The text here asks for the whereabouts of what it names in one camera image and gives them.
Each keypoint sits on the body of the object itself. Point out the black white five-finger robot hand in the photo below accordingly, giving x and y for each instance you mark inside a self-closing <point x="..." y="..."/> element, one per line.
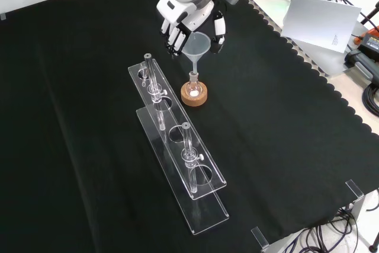
<point x="189" y="16"/>

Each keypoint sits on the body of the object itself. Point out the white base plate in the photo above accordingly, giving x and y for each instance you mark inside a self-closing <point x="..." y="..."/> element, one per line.
<point x="325" y="60"/>

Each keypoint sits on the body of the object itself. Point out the black tripod leg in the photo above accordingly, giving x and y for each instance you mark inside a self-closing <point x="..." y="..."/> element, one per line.
<point x="370" y="13"/>

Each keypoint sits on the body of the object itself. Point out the clear plastic funnel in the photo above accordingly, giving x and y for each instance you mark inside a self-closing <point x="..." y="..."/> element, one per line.
<point x="197" y="44"/>

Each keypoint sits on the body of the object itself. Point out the black cloth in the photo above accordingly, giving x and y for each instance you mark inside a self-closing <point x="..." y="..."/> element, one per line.
<point x="266" y="116"/>

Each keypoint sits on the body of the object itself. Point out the grey tape piece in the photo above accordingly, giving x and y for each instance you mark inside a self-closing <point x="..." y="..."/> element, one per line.
<point x="2" y="17"/>

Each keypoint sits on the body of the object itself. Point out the round-bottom glass flask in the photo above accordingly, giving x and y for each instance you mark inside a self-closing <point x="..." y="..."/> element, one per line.
<point x="194" y="88"/>

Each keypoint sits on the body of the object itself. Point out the clear cloth clip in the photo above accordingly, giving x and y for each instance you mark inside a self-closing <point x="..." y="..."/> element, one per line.
<point x="260" y="237"/>
<point x="355" y="189"/>

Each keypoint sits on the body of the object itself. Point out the clear funnel stand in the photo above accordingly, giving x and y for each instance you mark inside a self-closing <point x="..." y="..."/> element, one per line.
<point x="204" y="161"/>

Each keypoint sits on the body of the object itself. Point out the orange black power unit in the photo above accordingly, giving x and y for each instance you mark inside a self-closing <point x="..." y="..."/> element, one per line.
<point x="370" y="41"/>

